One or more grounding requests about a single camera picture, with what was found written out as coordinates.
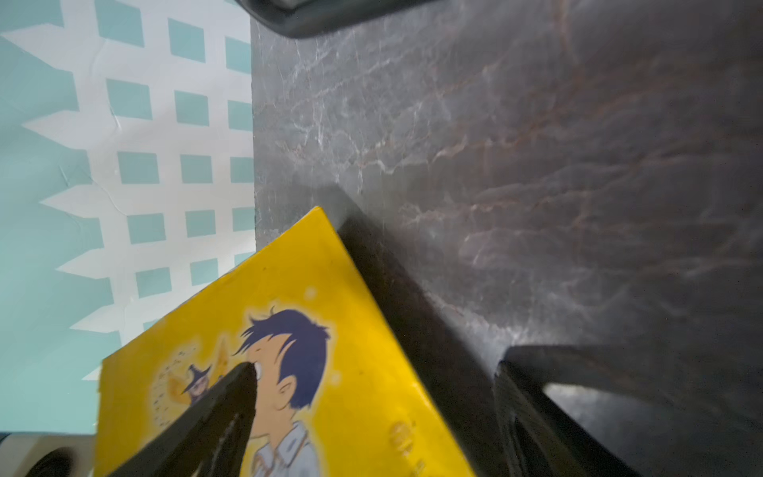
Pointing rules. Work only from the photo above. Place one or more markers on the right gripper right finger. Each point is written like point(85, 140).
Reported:
point(539, 438)

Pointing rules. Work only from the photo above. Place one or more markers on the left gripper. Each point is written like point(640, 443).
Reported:
point(313, 18)

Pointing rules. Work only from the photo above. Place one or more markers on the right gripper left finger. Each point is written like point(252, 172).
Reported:
point(202, 429)

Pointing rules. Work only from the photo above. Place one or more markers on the yellow cartoon cover book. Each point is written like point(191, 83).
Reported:
point(336, 395)

